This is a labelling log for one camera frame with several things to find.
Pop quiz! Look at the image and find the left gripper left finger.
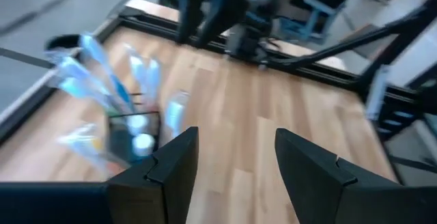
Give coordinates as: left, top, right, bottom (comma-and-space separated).
109, 126, 199, 224

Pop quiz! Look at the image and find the black wire caddy basket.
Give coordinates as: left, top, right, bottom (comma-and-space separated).
105, 92, 161, 165

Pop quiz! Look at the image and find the teal mouthwash bottle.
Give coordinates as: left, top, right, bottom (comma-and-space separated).
128, 114, 150, 135
132, 133, 156, 158

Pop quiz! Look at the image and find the blue toothbrush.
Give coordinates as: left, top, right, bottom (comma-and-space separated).
80, 34, 135, 112
46, 51, 100, 81

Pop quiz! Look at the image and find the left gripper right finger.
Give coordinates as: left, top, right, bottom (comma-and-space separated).
274, 128, 437, 224

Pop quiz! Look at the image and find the black aluminium table frame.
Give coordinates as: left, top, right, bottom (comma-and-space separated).
0, 5, 437, 170

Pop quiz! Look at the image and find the green toothbrush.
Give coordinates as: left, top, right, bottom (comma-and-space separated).
56, 123, 119, 180
57, 79, 110, 109

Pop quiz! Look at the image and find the blue-grey metal cart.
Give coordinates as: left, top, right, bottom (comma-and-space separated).
279, 0, 346, 44

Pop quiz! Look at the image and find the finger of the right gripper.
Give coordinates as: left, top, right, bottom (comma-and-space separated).
196, 0, 240, 47
175, 0, 202, 44

